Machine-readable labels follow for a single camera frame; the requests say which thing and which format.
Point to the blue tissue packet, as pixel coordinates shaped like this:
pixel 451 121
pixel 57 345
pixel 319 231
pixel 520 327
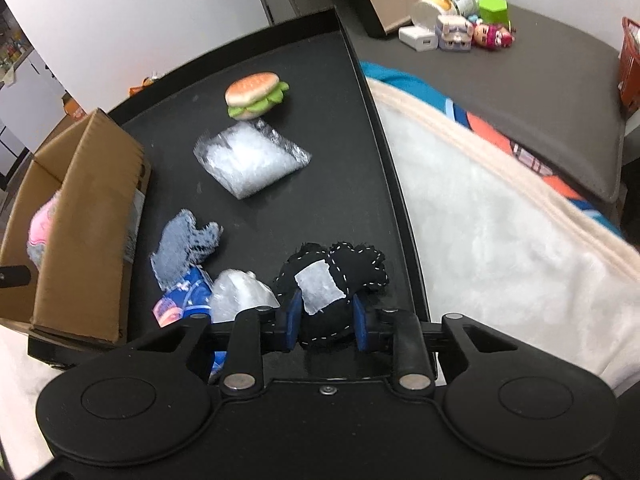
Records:
pixel 187 297

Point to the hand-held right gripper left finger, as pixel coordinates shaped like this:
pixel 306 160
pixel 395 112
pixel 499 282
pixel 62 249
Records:
pixel 295 322

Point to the white charger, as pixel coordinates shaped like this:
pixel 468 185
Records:
pixel 417 39

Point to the red basket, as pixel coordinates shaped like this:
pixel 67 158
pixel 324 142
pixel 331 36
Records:
pixel 631 65

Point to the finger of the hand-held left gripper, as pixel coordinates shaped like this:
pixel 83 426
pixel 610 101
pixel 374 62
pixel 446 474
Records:
pixel 15 276

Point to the pink doll toy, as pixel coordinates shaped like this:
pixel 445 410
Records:
pixel 492 35

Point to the large clear plastic bag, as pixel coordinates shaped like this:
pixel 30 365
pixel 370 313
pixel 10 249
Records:
pixel 247 160

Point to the grey bed platform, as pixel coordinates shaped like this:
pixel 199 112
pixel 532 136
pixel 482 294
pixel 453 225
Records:
pixel 550 70

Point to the orange bag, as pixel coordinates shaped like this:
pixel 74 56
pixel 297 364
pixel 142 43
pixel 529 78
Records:
pixel 146 85

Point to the brown cardboard box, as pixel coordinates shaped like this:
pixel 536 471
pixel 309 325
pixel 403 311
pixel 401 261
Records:
pixel 95 220

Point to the blue orange printed blanket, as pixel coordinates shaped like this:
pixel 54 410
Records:
pixel 492 135

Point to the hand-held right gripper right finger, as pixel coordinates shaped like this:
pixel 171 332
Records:
pixel 360 327

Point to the grey denim fabric toy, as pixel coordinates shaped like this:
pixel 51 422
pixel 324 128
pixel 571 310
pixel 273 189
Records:
pixel 182 245

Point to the black tray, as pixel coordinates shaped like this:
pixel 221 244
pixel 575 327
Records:
pixel 325 110

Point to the green hexagonal box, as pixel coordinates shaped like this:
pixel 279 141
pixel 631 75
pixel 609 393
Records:
pixel 493 8

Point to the black stitched fabric toy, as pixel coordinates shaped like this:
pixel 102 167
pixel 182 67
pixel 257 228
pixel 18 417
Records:
pixel 350 270

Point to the pink plush slipper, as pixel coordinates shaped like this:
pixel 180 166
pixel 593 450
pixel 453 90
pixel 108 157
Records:
pixel 41 230

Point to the orange carton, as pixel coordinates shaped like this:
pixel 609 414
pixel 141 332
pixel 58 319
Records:
pixel 75 108

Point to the white box figure toy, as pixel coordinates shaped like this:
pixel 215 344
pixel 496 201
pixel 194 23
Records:
pixel 453 34

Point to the white fleece blanket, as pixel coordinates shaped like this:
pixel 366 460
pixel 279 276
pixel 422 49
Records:
pixel 490 240

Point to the small clear plastic bag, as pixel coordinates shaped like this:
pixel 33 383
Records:
pixel 240 295

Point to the burger plush toy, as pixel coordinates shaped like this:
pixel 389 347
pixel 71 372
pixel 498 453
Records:
pixel 252 92

